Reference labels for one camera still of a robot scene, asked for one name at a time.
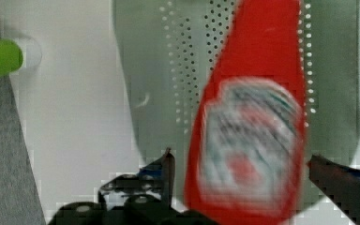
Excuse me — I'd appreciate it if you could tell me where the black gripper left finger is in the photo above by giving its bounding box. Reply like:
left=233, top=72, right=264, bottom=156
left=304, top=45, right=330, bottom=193
left=48, top=149, right=218, bottom=225

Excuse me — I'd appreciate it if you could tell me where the green plastic strainer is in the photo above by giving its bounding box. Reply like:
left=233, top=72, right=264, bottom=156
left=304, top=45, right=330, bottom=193
left=112, top=0, right=360, bottom=210

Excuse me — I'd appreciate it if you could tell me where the red felt ketchup bottle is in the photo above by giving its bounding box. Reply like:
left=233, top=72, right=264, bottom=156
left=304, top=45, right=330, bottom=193
left=184, top=0, right=305, bottom=225

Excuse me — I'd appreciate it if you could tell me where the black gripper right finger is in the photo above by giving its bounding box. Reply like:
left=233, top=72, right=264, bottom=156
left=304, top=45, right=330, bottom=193
left=307, top=155, right=360, bottom=225

